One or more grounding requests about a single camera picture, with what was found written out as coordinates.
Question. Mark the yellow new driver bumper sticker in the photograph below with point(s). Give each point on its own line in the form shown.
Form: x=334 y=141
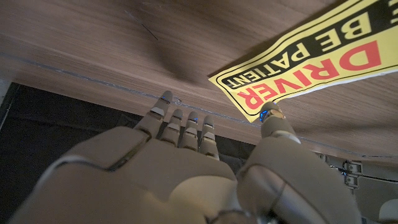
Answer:
x=326 y=46

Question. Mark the black backdrop curtain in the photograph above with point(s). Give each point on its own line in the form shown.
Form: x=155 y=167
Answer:
x=46 y=130

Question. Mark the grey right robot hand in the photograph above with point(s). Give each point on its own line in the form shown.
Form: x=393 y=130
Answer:
x=155 y=174

